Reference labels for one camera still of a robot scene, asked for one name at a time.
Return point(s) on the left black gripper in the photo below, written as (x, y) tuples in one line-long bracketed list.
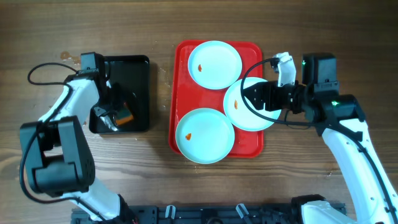
[(101, 107)]

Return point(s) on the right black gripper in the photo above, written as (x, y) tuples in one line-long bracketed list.
[(272, 88)]

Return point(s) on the orange green scrub sponge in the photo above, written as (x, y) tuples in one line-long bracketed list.
[(123, 115)]

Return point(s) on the light blue plate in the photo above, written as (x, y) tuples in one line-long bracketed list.
[(205, 136), (214, 65), (238, 113)]

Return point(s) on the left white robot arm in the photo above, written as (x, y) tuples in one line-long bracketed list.
[(57, 164)]

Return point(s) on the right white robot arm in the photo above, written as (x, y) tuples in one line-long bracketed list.
[(315, 102)]

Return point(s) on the red plastic tray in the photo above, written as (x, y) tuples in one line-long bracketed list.
[(187, 95)]

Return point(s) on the black plastic basin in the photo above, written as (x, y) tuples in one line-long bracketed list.
[(132, 72)]

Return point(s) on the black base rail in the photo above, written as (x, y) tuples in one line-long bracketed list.
[(266, 213)]

